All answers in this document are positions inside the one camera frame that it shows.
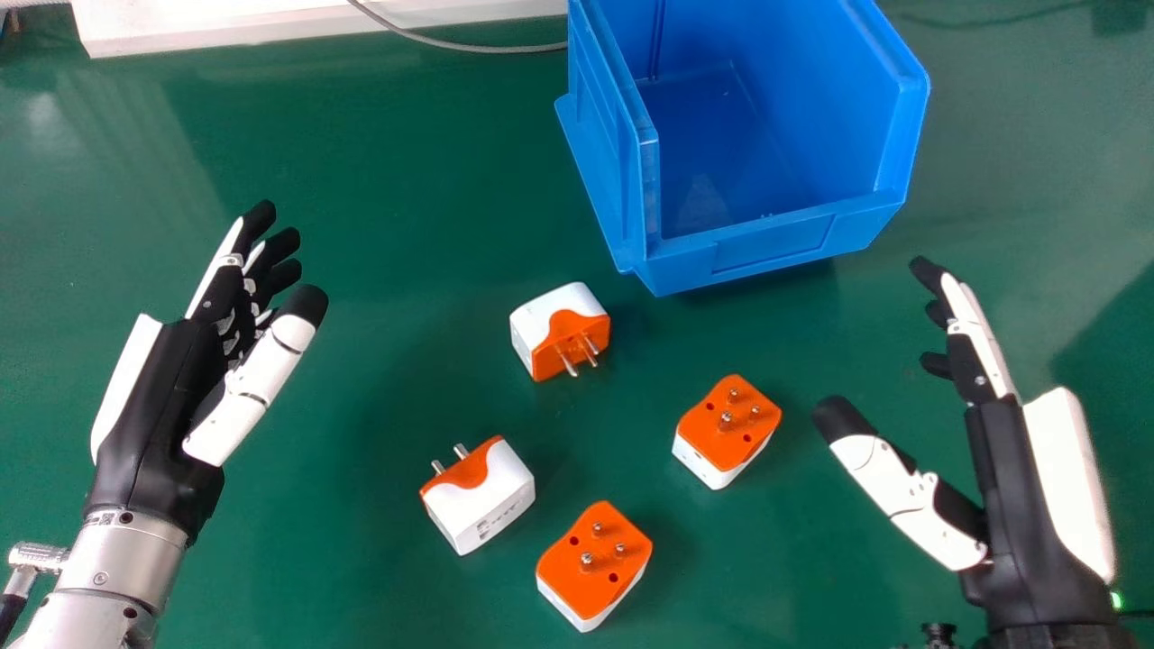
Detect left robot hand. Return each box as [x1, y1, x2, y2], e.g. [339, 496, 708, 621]
[83, 200, 329, 547]

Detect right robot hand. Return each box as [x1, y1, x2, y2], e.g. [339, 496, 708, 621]
[811, 256, 1139, 649]

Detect white-and-orange plug adapter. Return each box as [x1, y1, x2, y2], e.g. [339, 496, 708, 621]
[419, 436, 536, 557]
[536, 500, 654, 634]
[672, 374, 783, 491]
[509, 281, 611, 383]

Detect white socket strip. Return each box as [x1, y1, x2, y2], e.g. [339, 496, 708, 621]
[72, 0, 569, 59]

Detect blue plastic bin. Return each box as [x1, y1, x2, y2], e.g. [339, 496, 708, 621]
[554, 0, 931, 298]

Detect grey cable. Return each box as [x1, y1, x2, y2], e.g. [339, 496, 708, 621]
[347, 0, 569, 55]

